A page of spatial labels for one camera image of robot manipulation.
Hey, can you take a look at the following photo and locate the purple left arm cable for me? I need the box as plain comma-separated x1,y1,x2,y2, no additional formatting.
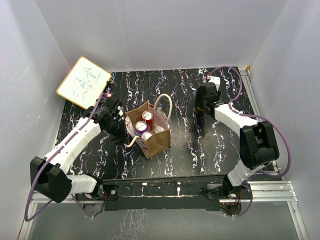
23,92,107,222

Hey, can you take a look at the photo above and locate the purple fanta can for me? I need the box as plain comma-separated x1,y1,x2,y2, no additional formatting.
135,120,150,137

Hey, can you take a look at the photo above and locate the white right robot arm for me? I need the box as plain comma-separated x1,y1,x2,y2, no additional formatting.
195,75,280,199

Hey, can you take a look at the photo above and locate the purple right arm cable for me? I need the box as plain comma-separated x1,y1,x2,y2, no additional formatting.
206,66,293,221

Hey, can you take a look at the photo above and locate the small white whiteboard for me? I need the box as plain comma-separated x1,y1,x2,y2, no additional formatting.
56,56,112,110

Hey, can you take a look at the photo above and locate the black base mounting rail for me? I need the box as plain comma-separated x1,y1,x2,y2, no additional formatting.
82,172,253,213

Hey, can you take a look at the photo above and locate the red soda can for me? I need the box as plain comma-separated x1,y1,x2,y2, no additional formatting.
141,131,153,141

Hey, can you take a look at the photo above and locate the red coke can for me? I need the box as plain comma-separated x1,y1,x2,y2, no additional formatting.
141,110,154,129

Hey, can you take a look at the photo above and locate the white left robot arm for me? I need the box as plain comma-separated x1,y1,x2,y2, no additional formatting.
30,97,128,203

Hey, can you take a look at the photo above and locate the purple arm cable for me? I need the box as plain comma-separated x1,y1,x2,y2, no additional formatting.
23,92,107,222
206,66,293,221

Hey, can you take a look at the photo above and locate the aluminium frame profile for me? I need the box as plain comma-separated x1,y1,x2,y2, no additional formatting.
18,181,308,240

